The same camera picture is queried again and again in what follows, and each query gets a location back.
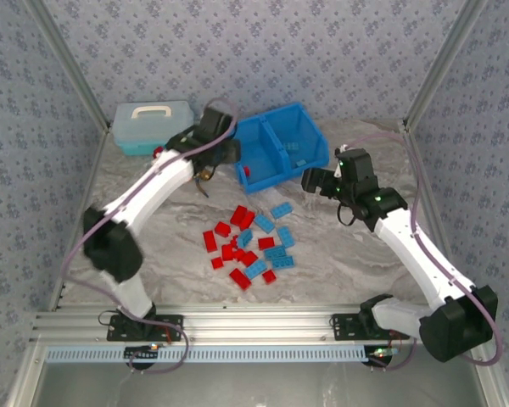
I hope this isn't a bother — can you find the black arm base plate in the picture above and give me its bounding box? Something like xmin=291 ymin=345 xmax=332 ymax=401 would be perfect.
xmin=330 ymin=312 xmax=411 ymax=343
xmin=106 ymin=312 xmax=185 ymax=343

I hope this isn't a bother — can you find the aluminium frame post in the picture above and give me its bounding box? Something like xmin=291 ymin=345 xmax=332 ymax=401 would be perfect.
xmin=401 ymin=0 xmax=489 ymax=133
xmin=23 ymin=0 xmax=113 ymax=133

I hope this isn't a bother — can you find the slotted grey cable duct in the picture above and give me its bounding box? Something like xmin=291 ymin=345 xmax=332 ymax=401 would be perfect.
xmin=44 ymin=343 xmax=368 ymax=365

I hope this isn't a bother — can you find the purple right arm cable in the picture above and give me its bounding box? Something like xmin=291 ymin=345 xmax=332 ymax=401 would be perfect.
xmin=350 ymin=131 xmax=505 ymax=372

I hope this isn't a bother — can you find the brass valve blue handle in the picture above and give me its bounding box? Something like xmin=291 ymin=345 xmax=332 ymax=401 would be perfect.
xmin=193 ymin=167 xmax=216 ymax=199

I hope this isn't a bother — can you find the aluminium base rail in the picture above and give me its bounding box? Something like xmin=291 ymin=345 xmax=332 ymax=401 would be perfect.
xmin=30 ymin=301 xmax=491 ymax=345

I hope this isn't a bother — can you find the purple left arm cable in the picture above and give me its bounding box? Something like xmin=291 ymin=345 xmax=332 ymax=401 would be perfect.
xmin=60 ymin=97 xmax=239 ymax=376

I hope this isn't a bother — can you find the blue divided plastic bin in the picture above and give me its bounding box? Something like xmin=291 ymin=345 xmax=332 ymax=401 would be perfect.
xmin=233 ymin=101 xmax=331 ymax=196

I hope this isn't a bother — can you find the aluminium side rail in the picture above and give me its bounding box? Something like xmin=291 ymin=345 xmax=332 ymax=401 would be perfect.
xmin=400 ymin=120 xmax=509 ymax=407
xmin=46 ymin=125 xmax=111 ymax=313

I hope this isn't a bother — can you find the black cable loop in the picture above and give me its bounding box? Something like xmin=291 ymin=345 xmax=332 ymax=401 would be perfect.
xmin=337 ymin=202 xmax=364 ymax=227

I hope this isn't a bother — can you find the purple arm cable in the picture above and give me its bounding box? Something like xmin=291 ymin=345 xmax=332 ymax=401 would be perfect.
xmin=350 ymin=131 xmax=505 ymax=372
xmin=60 ymin=97 xmax=239 ymax=376

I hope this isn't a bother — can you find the small electronics board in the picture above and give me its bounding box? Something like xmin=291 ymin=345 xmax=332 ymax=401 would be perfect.
xmin=366 ymin=343 xmax=402 ymax=366
xmin=124 ymin=343 xmax=161 ymax=364

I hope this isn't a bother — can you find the translucent storage box white handle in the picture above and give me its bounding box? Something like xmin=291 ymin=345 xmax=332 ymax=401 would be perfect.
xmin=112 ymin=100 xmax=195 ymax=156

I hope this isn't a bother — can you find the grey metal lower panel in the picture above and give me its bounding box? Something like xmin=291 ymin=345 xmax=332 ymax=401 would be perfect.
xmin=36 ymin=360 xmax=483 ymax=407

